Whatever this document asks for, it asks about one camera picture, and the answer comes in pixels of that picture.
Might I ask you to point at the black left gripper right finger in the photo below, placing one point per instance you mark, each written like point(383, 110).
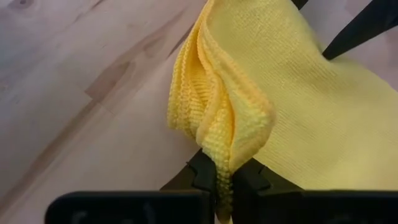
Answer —
point(295, 208)

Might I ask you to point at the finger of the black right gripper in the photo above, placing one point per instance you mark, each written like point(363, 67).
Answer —
point(367, 28)
point(300, 3)

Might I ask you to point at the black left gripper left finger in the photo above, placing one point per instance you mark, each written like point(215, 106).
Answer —
point(140, 208)

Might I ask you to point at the yellow microfiber towel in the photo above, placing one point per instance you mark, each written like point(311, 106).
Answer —
point(311, 124)

